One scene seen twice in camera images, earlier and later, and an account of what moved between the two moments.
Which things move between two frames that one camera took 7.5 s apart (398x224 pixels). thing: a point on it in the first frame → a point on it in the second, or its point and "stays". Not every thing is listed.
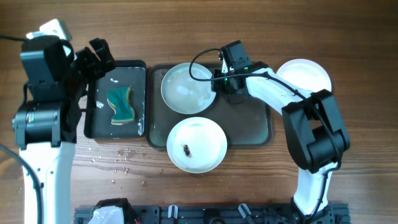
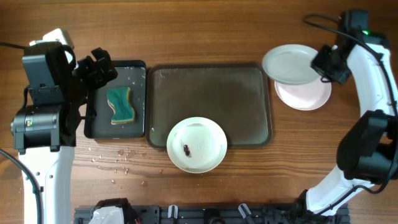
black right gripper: (232, 90) → (329, 66)
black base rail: (337, 213) stays
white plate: (196, 145) stays
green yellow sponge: (120, 98) stays
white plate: (183, 94) → (290, 63)
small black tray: (127, 73) stays
